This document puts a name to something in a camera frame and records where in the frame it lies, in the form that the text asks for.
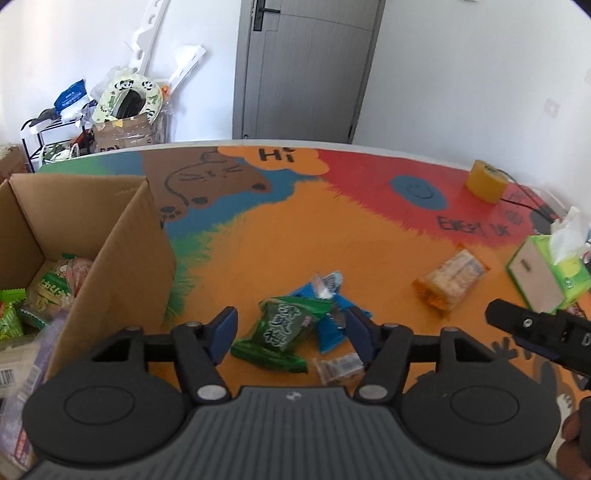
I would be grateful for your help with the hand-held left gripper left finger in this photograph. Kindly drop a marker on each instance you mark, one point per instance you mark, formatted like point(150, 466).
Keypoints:
point(225, 331)

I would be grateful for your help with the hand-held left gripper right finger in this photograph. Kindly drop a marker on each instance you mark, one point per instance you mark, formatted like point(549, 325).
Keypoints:
point(361, 333)

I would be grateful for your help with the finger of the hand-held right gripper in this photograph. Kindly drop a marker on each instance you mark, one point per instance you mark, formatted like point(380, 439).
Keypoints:
point(517, 321)

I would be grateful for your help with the clear brown snack packet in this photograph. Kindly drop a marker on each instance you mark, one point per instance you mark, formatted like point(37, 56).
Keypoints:
point(339, 369)

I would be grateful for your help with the dark green snack packet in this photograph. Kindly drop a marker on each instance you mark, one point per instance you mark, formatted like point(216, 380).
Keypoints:
point(277, 334)

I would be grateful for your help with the silver blue snack packet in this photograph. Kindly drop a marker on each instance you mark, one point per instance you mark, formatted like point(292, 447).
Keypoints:
point(327, 284)

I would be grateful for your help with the orange cracker packet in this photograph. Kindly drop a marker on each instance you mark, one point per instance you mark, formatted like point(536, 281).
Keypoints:
point(450, 282)

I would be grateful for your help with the pink snack packet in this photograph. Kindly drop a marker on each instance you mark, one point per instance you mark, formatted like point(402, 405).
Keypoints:
point(78, 274)

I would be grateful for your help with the green white snack packet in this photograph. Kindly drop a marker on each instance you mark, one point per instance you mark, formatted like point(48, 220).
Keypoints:
point(48, 288)

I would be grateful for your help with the purple label snack bag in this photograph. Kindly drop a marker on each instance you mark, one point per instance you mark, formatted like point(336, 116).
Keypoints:
point(32, 392)

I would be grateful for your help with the bright green snack packet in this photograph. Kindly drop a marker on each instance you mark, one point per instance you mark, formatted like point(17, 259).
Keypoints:
point(9, 318)

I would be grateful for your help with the person's right hand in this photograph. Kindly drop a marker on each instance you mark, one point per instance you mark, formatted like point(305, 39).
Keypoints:
point(577, 434)

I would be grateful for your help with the green tissue box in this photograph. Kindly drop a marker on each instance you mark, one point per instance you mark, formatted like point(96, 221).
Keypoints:
point(535, 277)

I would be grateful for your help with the white tissues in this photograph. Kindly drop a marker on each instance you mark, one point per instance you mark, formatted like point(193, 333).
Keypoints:
point(568, 235)

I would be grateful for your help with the colourful cartoon table mat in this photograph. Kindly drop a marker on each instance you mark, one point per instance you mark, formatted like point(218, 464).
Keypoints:
point(286, 230)

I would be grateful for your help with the yellow tape roll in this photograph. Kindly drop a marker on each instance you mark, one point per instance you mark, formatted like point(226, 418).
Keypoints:
point(485, 182)

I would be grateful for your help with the printed brown cardboard box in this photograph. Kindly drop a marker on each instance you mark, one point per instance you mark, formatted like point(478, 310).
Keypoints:
point(124, 134)

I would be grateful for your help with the grey door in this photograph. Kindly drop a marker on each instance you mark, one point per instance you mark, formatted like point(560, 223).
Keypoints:
point(304, 78)

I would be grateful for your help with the short white foam piece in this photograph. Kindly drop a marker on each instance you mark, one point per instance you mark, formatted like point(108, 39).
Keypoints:
point(187, 64)

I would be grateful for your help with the plain brown carton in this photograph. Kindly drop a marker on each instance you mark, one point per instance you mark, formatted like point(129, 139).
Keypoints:
point(11, 164)

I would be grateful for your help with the black metal rack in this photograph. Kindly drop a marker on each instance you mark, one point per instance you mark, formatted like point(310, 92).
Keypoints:
point(30, 134)

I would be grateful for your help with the blue plastic bag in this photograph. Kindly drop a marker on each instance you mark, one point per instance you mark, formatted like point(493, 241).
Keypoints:
point(71, 94)

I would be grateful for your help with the tall white foam piece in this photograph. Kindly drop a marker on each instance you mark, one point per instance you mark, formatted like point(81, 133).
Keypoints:
point(147, 32)

